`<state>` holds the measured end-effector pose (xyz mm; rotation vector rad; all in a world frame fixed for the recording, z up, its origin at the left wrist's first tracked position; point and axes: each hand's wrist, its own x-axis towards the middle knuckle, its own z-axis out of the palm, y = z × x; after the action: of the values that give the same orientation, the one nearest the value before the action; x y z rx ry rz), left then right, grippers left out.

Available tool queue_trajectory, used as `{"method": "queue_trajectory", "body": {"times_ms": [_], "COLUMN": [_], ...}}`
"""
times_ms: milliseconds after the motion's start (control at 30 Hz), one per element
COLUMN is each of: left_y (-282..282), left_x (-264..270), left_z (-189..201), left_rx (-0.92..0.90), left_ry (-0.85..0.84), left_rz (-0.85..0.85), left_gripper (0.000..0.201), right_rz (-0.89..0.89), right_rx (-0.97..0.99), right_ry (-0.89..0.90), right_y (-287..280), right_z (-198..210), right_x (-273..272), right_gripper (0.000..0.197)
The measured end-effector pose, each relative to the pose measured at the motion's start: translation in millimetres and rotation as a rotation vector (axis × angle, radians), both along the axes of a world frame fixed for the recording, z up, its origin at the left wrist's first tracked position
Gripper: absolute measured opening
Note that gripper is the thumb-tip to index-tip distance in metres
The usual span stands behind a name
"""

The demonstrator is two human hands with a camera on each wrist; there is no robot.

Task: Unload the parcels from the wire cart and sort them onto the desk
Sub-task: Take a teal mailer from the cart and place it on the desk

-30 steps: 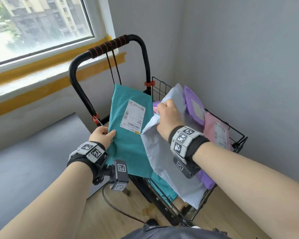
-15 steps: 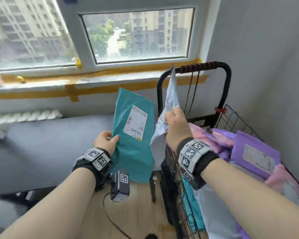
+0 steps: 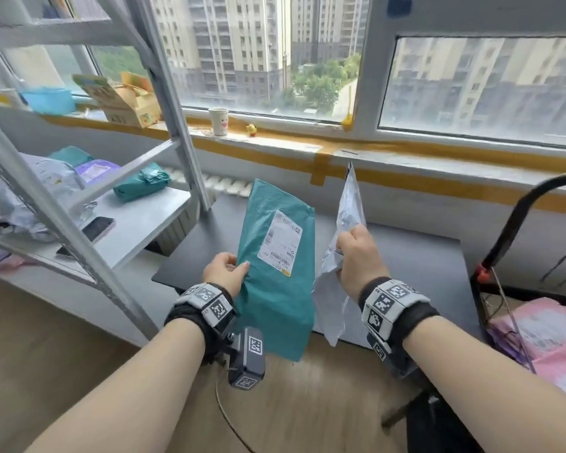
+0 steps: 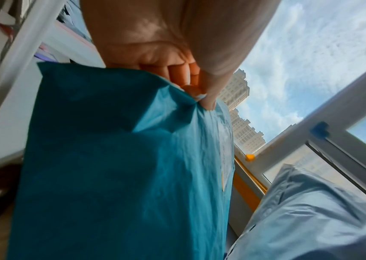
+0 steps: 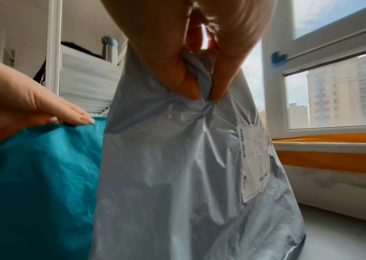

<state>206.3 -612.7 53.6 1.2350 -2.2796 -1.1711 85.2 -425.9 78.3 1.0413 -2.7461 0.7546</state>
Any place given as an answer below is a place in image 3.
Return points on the right marker wristband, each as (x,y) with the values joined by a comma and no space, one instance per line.
(391,301)

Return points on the blue plastic basket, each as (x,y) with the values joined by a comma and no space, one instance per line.
(49,101)

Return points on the yellow tape piece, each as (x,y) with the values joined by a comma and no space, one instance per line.
(347,123)

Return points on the person's right hand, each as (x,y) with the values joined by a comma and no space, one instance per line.
(361,259)

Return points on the person's left forearm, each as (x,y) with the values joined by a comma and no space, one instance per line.
(122,396)

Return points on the person's right forearm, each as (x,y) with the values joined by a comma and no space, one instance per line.
(490,382)

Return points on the person's left hand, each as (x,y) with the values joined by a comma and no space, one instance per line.
(224,271)

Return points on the marker wristband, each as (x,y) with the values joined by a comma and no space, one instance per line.
(391,301)
(207,301)

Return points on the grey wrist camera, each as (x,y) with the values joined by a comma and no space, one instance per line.
(247,358)
(396,360)

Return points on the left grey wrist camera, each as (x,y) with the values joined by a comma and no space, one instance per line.
(247,358)

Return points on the black smartphone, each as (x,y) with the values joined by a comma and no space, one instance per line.
(96,228)

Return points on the grey plastic package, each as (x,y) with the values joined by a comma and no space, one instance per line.
(351,207)

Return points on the colourful printed paper box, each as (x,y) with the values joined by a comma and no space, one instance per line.
(132,110)

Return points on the white metal shelf rack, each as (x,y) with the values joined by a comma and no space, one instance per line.
(137,221)

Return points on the blue tape patch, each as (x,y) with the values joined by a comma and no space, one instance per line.
(399,4)

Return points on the yellow rubber duck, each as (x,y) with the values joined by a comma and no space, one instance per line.
(251,131)

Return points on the clear grey plastic bag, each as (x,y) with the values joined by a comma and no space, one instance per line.
(37,183)

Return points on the white paper cup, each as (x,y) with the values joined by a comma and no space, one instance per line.
(218,122)

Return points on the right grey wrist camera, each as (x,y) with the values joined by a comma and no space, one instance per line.
(396,360)

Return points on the white radiator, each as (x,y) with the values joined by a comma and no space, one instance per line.
(226,186)

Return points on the left marker wristband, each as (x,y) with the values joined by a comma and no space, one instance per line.
(207,301)

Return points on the white framed window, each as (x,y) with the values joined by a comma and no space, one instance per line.
(372,65)

